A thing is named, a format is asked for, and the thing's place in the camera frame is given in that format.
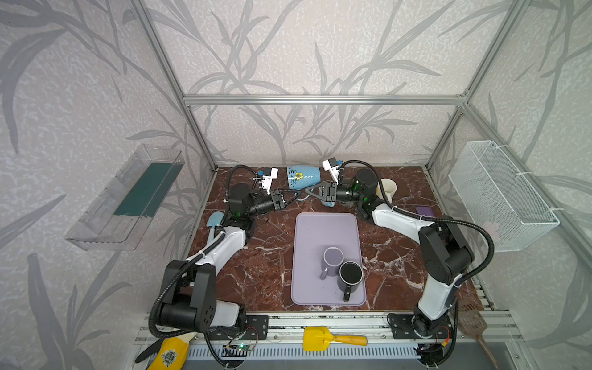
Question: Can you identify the teal blue mug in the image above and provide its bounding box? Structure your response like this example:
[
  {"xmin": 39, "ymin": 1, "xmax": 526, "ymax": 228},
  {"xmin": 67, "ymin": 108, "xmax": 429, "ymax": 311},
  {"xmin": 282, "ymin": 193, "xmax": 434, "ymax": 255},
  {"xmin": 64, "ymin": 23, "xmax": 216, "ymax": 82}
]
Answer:
[{"xmin": 287, "ymin": 165, "xmax": 322, "ymax": 190}]

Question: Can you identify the white ceramic mug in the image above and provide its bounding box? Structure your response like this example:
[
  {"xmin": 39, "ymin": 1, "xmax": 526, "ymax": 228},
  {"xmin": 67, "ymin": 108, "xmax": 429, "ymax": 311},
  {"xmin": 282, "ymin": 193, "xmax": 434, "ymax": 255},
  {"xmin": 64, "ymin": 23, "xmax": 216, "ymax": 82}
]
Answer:
[{"xmin": 376, "ymin": 178, "xmax": 398, "ymax": 203}]

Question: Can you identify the purple ceramic mug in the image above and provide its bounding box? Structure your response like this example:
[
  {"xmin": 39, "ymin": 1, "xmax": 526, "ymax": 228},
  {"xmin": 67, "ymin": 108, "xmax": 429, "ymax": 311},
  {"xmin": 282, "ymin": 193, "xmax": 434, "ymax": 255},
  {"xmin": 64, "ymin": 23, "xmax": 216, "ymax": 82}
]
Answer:
[{"xmin": 320, "ymin": 246, "xmax": 345, "ymax": 281}]

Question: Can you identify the black ceramic mug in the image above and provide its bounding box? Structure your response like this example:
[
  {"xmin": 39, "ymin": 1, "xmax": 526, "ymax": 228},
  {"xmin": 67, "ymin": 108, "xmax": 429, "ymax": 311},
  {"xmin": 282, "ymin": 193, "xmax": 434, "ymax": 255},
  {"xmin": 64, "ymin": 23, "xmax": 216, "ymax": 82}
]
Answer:
[{"xmin": 338, "ymin": 261, "xmax": 363, "ymax": 303}]

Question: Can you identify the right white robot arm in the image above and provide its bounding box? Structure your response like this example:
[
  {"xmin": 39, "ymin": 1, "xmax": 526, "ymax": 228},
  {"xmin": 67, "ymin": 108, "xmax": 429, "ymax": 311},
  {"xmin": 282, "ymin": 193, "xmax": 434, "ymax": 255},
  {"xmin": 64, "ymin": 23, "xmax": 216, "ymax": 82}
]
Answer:
[{"xmin": 302, "ymin": 158, "xmax": 495, "ymax": 335}]

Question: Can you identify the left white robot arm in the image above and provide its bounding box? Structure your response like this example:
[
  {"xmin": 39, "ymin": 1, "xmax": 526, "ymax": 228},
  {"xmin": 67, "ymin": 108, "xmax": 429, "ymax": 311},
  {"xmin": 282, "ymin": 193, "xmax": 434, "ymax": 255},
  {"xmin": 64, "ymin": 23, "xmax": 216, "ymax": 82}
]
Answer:
[{"xmin": 148, "ymin": 165, "xmax": 292, "ymax": 339}]

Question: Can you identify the light blue toy shovel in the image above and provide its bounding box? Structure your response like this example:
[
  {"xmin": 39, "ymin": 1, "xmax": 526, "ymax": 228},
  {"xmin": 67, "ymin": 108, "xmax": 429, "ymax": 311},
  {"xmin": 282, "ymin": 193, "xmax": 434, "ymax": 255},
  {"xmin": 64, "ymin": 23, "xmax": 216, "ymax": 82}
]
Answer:
[{"xmin": 207, "ymin": 211, "xmax": 224, "ymax": 246}]

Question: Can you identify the lavender plastic tray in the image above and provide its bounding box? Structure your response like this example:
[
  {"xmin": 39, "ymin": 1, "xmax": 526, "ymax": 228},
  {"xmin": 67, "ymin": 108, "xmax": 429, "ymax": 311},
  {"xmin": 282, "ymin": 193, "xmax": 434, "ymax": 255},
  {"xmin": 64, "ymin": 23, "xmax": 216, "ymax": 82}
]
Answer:
[{"xmin": 291, "ymin": 213, "xmax": 366, "ymax": 307}]

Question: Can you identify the purple silicone spatula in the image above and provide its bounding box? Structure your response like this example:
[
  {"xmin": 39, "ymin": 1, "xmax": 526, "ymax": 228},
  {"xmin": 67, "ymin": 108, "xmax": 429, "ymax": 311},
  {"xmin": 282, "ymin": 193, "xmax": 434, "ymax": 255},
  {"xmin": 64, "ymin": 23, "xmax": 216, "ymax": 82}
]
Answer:
[{"xmin": 416, "ymin": 206, "xmax": 436, "ymax": 217}]

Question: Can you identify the green sponge sheet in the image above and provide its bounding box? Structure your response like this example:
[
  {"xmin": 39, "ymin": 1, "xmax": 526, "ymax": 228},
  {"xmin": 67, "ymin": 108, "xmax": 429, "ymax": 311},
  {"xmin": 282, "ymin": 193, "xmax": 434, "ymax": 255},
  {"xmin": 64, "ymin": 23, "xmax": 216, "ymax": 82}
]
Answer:
[{"xmin": 114, "ymin": 162, "xmax": 183, "ymax": 217}]

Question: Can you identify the pink object in basket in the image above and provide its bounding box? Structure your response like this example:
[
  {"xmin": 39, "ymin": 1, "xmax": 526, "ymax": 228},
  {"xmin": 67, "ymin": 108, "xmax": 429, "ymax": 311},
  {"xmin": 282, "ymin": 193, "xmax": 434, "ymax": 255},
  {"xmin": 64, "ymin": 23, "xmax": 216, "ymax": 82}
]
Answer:
[{"xmin": 483, "ymin": 221, "xmax": 501, "ymax": 243}]

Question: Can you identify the yellow toy shovel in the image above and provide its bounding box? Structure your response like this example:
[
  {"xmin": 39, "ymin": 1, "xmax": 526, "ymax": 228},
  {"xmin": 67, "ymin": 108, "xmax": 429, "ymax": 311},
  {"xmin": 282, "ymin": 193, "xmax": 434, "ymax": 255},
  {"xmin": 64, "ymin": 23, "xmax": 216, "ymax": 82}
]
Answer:
[{"xmin": 303, "ymin": 326, "xmax": 368, "ymax": 352}]

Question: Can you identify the brown slotted spatula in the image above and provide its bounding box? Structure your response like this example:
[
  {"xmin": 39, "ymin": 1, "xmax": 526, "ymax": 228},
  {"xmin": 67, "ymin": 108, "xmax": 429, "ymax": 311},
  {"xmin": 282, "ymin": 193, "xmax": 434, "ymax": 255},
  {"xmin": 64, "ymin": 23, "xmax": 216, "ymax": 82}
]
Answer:
[{"xmin": 458, "ymin": 302, "xmax": 501, "ymax": 370}]

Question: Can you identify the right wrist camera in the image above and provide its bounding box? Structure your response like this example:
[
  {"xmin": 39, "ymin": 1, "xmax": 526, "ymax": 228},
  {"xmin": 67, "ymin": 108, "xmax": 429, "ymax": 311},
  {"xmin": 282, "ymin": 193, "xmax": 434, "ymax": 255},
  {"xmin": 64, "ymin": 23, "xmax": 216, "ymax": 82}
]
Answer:
[{"xmin": 322, "ymin": 157, "xmax": 342, "ymax": 184}]

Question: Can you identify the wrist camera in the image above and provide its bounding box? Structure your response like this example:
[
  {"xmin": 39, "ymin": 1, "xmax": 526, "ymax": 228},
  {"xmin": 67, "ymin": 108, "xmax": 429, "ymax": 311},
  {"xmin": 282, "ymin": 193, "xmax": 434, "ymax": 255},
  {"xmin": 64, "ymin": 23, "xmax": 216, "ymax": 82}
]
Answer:
[
  {"xmin": 257, "ymin": 167, "xmax": 278, "ymax": 195},
  {"xmin": 322, "ymin": 157, "xmax": 342, "ymax": 184}
]

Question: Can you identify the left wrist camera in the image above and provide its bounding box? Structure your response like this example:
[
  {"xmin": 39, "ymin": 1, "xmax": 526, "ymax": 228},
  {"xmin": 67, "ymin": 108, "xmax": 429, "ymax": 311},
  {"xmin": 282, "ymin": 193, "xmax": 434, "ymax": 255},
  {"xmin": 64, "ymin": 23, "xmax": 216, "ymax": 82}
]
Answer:
[{"xmin": 257, "ymin": 167, "xmax": 278, "ymax": 195}]

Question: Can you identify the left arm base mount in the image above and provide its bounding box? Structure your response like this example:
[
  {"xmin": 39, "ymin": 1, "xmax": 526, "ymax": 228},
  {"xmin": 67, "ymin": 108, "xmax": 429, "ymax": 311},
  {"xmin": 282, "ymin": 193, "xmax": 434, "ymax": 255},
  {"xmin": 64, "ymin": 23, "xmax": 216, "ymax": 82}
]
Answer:
[{"xmin": 208, "ymin": 314, "xmax": 269, "ymax": 342}]

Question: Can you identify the clear plastic wall shelf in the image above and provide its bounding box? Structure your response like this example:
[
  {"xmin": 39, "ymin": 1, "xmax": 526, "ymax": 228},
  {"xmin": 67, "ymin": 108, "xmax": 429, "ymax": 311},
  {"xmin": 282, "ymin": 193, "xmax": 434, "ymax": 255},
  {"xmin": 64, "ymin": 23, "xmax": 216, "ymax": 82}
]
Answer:
[{"xmin": 66, "ymin": 144, "xmax": 185, "ymax": 251}]

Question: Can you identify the white wire basket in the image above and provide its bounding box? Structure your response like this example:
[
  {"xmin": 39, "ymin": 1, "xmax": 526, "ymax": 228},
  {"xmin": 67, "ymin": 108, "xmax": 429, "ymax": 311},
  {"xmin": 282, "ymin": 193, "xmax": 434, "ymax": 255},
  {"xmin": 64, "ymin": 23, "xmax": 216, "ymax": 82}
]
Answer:
[{"xmin": 449, "ymin": 140, "xmax": 561, "ymax": 252}]

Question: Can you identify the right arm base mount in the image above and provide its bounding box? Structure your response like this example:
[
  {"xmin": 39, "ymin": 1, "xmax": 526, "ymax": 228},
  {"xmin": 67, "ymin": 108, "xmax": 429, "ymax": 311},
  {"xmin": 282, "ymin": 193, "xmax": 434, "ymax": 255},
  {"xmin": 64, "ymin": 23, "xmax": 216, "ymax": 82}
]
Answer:
[{"xmin": 386, "ymin": 311, "xmax": 451, "ymax": 340}]

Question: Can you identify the aluminium cage frame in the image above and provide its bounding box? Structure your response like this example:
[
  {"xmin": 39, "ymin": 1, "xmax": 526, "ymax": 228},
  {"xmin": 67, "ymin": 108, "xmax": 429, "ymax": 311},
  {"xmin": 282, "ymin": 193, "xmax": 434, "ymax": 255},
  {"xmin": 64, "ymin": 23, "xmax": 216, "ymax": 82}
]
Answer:
[{"xmin": 129, "ymin": 0, "xmax": 592, "ymax": 315}]

